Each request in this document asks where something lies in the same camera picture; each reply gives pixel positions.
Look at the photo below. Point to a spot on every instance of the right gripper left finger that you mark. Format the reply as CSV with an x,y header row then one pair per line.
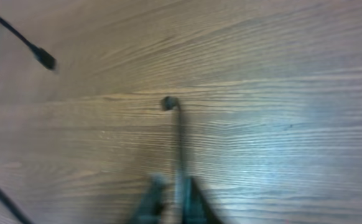
x,y
152,204

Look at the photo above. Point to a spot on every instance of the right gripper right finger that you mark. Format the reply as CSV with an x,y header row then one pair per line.
x,y
195,207

